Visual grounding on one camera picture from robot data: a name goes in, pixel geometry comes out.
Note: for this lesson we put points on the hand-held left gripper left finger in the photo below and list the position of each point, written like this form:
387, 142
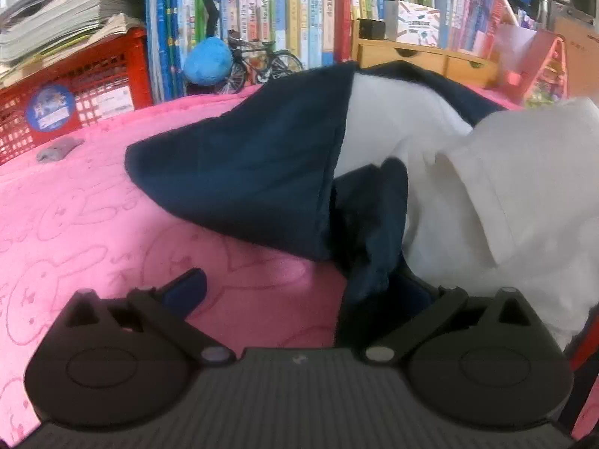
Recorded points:
187, 290

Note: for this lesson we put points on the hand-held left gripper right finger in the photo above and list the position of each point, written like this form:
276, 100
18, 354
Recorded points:
416, 297

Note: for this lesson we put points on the navy and white jacket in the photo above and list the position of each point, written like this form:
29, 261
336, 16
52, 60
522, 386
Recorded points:
243, 159

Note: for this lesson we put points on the pink bunny-pattern blanket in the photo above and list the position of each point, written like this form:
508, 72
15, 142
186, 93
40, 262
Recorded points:
70, 224

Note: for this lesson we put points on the small grey cloth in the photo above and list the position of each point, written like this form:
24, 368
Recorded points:
58, 149

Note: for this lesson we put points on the blue round plush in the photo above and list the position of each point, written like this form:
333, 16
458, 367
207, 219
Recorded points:
208, 61

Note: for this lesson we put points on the red plastic crate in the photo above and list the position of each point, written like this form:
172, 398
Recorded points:
93, 79

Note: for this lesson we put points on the wooden drawer organizer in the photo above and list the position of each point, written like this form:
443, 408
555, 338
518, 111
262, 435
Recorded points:
421, 59

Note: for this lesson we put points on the black model bicycle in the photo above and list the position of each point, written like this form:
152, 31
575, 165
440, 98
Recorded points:
276, 63

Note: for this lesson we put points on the pink toy house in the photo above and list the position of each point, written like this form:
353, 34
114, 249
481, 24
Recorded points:
547, 75

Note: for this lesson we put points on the small black box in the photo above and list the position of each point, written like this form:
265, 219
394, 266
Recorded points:
372, 29

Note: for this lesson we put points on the white patterned box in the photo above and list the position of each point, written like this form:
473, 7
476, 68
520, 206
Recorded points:
414, 23

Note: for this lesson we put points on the row of large picture books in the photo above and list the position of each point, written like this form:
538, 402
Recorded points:
281, 14

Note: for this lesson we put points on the row of slim paperback books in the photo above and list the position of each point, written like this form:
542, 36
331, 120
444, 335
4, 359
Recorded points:
463, 9

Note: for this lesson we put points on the brown cardboard box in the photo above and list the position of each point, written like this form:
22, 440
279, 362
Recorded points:
582, 56

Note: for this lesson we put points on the stack of papers and magazines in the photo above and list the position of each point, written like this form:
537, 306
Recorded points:
47, 14

